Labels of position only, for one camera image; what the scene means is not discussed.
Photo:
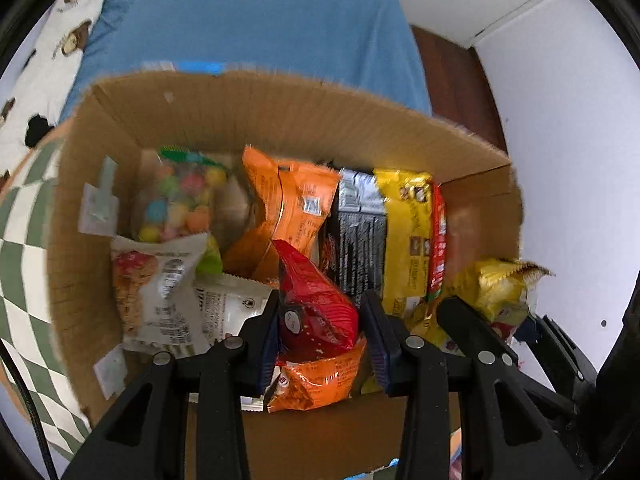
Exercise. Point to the green white checkered mat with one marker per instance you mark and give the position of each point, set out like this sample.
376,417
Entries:
26,326

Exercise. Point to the colourful candy bag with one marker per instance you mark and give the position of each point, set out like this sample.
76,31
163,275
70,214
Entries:
176,199

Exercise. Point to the brown cardboard box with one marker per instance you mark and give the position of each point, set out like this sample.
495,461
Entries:
122,118

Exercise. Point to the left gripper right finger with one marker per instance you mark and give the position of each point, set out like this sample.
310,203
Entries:
403,364

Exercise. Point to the white Franzzi wafer pack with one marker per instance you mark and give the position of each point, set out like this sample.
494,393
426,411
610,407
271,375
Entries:
226,302

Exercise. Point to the white cookie snack bag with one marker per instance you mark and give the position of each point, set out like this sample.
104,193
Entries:
154,292

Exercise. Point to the orange snack bag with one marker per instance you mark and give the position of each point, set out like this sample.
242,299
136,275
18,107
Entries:
294,198

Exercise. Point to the red snack bag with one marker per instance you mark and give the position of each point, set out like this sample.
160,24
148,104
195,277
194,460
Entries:
317,321

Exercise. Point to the yellow Guoba snack bag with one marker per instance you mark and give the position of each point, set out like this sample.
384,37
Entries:
503,291

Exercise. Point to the orange chips bag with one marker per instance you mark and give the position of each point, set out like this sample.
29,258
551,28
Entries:
316,384

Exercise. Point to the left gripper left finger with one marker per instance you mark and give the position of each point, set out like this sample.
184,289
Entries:
243,365

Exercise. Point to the white teddy bear pillow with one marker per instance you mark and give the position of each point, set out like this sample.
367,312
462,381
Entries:
35,104

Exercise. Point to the blue bed sheet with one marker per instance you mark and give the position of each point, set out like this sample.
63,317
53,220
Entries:
363,44

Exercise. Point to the black grey snack pack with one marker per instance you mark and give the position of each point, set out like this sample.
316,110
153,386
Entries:
355,235

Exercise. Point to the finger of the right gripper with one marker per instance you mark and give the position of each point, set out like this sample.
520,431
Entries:
560,358
472,334

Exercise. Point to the red thin snack pack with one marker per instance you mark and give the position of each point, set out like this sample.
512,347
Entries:
438,245

